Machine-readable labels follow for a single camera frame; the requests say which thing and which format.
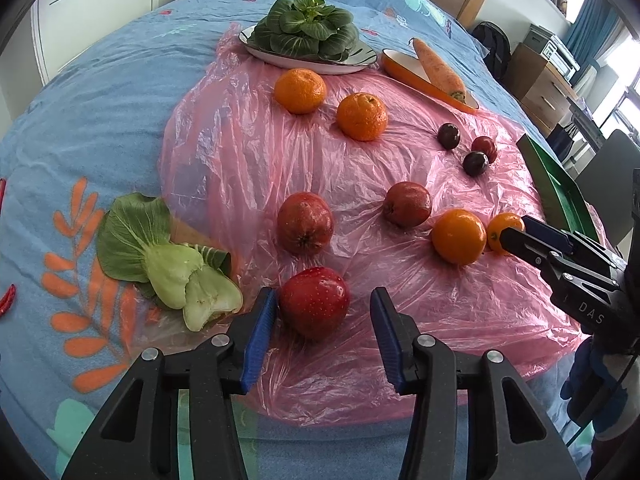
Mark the red chili pepper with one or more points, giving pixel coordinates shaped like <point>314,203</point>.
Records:
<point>7,300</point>

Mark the pink plastic sheet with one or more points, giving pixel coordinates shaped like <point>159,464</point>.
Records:
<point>231,156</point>

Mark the black backpack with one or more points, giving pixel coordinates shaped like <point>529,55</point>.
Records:
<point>497,43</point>

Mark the dark plum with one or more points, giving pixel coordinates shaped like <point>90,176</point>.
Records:
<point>475,163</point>
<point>448,136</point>

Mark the white striped plate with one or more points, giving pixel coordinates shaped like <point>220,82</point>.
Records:
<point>360,57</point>

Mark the white wardrobe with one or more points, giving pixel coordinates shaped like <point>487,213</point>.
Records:
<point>125,5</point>

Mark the orange carrot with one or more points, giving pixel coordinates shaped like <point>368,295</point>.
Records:
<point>438,71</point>

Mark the wooden drawer cabinet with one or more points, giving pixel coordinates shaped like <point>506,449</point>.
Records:
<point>539,88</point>

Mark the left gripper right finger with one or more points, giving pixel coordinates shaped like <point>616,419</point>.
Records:
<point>510,434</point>

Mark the grey printer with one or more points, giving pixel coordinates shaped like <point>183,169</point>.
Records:
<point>550,47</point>

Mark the orange oval dish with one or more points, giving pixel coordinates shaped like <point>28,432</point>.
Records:
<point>408,70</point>

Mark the large orange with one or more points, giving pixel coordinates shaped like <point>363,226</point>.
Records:
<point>459,237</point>

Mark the green bok choy on plate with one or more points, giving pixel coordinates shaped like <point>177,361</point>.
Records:
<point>306,29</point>

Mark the mandarin orange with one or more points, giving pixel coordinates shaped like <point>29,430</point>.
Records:
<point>362,117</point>
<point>300,91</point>

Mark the loose bok choy leaves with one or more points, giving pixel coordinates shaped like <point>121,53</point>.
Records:
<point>133,244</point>

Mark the large red apple front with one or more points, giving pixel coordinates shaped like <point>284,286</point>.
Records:
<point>314,302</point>

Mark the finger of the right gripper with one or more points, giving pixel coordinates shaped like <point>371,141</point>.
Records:
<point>557,239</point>
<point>525,247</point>

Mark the green metal tray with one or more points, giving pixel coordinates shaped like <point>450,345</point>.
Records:
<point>561,201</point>

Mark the blue patterned bed sheet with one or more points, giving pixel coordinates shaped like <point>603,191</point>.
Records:
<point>103,119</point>

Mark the right blue gloved hand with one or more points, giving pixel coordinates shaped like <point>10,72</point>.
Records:
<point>593,390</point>

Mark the dark grey chair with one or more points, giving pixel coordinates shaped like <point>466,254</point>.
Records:
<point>606,183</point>

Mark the small orange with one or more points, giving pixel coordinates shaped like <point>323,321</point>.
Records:
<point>497,225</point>

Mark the blue curtain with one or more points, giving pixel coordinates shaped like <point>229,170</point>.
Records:
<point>595,21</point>

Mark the red plum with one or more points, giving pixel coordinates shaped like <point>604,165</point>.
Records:
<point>487,146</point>

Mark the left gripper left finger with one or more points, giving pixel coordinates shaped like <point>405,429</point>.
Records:
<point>135,433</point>

